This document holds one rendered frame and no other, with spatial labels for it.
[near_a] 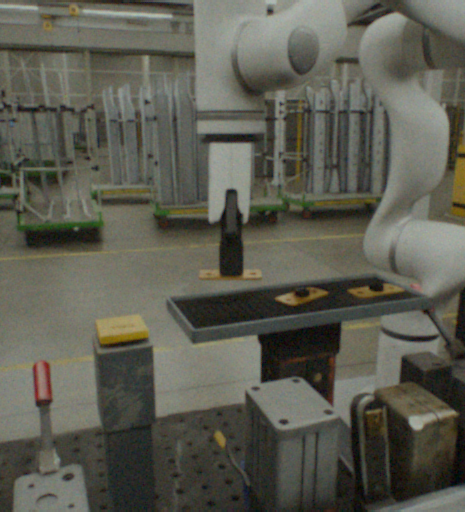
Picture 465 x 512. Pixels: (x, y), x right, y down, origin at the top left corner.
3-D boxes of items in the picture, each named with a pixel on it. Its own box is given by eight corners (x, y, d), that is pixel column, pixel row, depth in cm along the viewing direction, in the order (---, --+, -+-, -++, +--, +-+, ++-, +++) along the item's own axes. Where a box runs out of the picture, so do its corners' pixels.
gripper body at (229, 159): (202, 129, 69) (204, 212, 72) (198, 131, 59) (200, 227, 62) (258, 129, 69) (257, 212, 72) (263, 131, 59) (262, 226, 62)
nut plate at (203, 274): (198, 280, 67) (198, 271, 67) (200, 271, 71) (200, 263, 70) (262, 279, 67) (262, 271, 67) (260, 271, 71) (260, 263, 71)
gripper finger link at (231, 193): (226, 168, 63) (226, 198, 68) (226, 218, 59) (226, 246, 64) (235, 168, 63) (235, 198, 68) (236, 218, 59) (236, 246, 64)
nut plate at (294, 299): (292, 306, 73) (292, 298, 73) (273, 300, 76) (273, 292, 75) (329, 294, 78) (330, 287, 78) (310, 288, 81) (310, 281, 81)
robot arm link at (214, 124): (198, 113, 68) (199, 137, 69) (194, 112, 59) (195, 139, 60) (262, 113, 68) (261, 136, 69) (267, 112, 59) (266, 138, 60)
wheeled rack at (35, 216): (105, 242, 633) (95, 92, 586) (18, 248, 604) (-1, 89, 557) (96, 217, 809) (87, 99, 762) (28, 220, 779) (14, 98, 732)
